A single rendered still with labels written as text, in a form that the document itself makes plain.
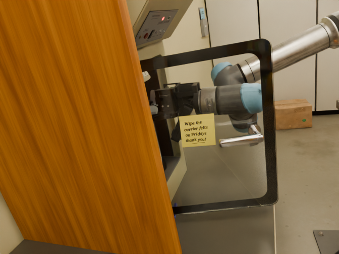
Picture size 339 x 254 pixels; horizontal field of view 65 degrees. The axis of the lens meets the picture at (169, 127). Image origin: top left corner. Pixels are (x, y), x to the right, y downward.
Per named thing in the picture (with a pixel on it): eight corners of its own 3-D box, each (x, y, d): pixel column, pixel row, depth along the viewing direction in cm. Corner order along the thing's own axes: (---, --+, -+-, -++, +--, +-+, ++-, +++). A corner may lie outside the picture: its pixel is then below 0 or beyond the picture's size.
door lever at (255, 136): (217, 140, 60) (216, 129, 59) (260, 134, 58) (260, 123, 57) (220, 151, 55) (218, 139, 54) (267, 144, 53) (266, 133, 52)
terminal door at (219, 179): (158, 215, 70) (120, 63, 55) (277, 202, 66) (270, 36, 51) (158, 217, 69) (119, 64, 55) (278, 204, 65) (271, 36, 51)
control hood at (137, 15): (109, 56, 54) (95, 3, 50) (163, 38, 82) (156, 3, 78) (160, 47, 50) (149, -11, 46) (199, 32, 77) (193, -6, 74)
